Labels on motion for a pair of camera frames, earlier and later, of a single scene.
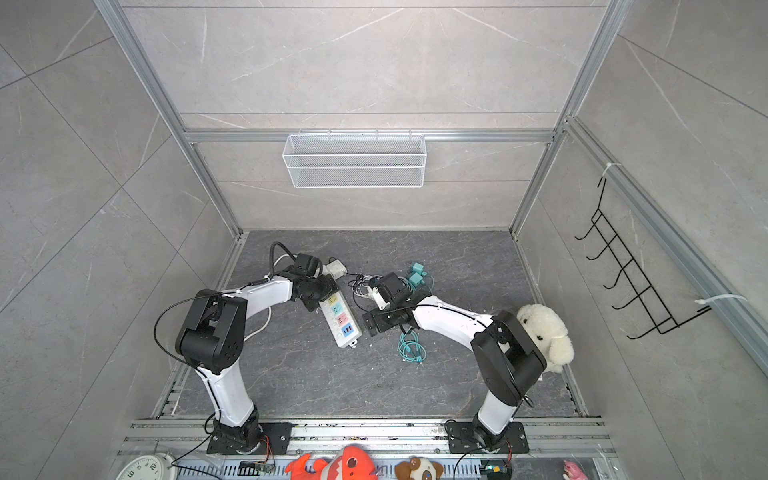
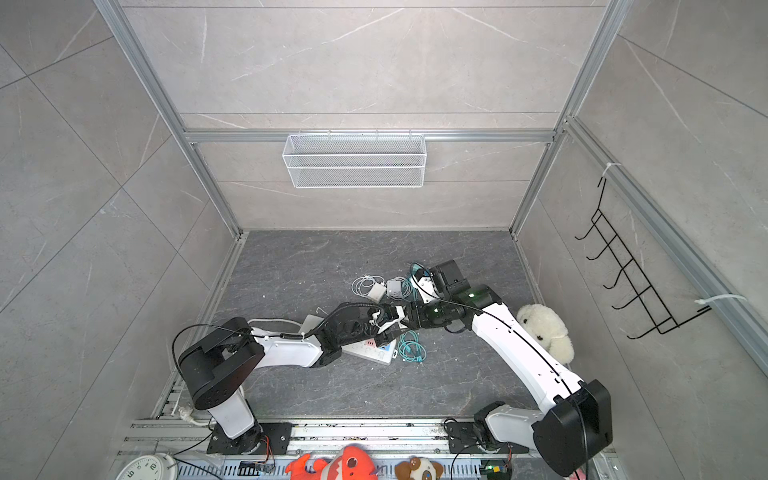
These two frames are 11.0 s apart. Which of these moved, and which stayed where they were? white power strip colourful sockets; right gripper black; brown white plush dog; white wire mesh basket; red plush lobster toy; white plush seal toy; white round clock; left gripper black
Moved: right gripper black; left gripper black; white power strip colourful sockets
Stayed: brown white plush dog; white plush seal toy; white round clock; red plush lobster toy; white wire mesh basket
